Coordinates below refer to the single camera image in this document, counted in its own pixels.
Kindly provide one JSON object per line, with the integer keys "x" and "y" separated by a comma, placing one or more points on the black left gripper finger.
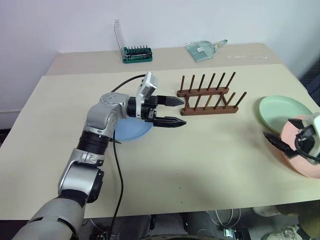
{"x": 171, "y": 101}
{"x": 170, "y": 122}

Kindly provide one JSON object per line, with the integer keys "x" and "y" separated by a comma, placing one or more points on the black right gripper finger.
{"x": 296, "y": 123}
{"x": 276, "y": 142}

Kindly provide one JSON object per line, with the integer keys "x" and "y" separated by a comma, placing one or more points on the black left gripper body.
{"x": 149, "y": 113}

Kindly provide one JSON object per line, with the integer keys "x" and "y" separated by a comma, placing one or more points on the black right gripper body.
{"x": 303, "y": 136}

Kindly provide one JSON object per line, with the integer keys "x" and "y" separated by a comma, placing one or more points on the pink plate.
{"x": 297, "y": 163}

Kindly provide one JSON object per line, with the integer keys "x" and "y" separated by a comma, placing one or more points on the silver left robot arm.
{"x": 97, "y": 117}

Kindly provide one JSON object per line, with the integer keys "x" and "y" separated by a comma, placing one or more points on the wooden dish rack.
{"x": 207, "y": 110}

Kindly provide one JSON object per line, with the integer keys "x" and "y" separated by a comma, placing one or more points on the green plate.
{"x": 280, "y": 112}

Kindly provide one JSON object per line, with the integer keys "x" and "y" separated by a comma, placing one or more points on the blue plate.
{"x": 135, "y": 131}

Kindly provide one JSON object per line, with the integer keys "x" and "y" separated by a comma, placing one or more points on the dark woven chair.
{"x": 312, "y": 80}

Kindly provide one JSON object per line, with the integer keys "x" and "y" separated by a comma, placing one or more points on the green screwdriver bit set case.
{"x": 137, "y": 53}

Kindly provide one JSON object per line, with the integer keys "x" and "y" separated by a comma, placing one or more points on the white shoe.
{"x": 267, "y": 210}

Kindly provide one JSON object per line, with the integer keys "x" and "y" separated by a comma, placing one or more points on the white laced sneaker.
{"x": 282, "y": 232}

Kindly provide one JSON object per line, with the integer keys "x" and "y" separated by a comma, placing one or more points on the dark rounded robot housing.
{"x": 195, "y": 237}

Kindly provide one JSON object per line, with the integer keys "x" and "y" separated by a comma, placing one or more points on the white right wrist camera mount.
{"x": 315, "y": 125}

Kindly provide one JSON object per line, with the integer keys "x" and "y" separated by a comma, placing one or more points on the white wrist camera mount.
{"x": 148, "y": 86}
{"x": 315, "y": 125}

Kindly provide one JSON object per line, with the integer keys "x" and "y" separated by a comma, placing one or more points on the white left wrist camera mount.
{"x": 148, "y": 86}

